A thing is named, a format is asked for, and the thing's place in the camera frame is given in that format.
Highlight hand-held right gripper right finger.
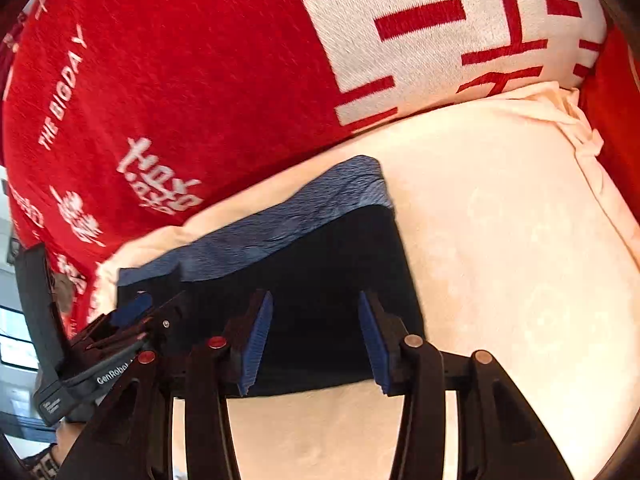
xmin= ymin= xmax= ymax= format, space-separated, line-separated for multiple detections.
xmin=357 ymin=290 xmax=576 ymax=480

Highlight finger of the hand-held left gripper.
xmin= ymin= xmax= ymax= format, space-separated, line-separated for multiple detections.
xmin=140 ymin=289 xmax=192 ymax=343
xmin=107 ymin=291 xmax=155 ymax=331

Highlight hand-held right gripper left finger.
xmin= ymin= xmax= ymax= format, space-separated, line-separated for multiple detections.
xmin=60 ymin=289 xmax=275 ymax=480

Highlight black pants with blue stripes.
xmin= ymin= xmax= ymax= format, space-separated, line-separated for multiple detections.
xmin=116 ymin=155 xmax=427 ymax=398

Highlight cream blanket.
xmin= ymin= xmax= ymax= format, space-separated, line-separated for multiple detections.
xmin=92 ymin=81 xmax=636 ymax=480

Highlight red printed blanket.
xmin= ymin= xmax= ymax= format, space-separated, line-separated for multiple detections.
xmin=0 ymin=0 xmax=609 ymax=341

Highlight red embroidered pillow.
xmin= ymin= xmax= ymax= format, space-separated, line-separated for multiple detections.
xmin=575 ymin=25 xmax=640 ymax=211

